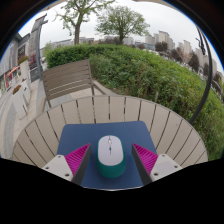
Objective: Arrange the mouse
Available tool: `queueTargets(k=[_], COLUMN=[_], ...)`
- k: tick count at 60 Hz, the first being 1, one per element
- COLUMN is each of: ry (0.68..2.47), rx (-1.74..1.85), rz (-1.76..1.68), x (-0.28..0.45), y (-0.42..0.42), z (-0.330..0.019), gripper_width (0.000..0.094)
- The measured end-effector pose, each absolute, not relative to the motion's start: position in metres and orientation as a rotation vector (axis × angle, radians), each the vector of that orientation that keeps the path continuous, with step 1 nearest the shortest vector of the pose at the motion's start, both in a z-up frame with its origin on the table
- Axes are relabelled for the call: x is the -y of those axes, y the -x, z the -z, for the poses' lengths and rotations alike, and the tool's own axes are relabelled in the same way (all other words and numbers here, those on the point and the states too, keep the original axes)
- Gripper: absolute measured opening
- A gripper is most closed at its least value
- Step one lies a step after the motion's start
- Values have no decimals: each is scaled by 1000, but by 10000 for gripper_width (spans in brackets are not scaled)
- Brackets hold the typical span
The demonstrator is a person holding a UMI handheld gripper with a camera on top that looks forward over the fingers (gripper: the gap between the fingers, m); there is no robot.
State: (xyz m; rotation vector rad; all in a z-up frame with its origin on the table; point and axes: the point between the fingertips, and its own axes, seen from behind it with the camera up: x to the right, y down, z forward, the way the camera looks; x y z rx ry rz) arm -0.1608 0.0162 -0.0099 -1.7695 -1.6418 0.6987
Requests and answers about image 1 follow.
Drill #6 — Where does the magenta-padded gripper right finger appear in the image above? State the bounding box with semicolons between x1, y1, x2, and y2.
131;143;184;186

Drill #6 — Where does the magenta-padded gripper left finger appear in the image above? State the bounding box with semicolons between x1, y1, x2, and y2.
42;143;93;186

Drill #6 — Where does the white and teal computer mouse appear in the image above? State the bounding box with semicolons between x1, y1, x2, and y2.
96;134;127;179

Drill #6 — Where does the dark blue mouse pad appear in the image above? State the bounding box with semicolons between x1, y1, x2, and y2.
56;120;158;190

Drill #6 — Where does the beige slatted outdoor chair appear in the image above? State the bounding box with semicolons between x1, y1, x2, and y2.
40;59;116;113

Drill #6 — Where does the green hedge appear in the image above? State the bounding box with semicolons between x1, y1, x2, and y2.
44;43;224;161

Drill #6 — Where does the dark curved parasol pole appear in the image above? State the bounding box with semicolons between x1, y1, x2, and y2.
189;26;214;125

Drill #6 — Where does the tall grey sign pillar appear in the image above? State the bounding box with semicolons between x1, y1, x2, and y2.
28;13;49;83

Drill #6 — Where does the group of pale apartment buildings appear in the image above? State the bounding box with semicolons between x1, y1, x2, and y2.
144;30;219;77

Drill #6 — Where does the tall tree with bare trunk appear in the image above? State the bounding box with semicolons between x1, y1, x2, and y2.
54;0;116;46

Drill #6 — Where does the round leafy green tree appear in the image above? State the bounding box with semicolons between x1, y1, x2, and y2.
95;4;151;44

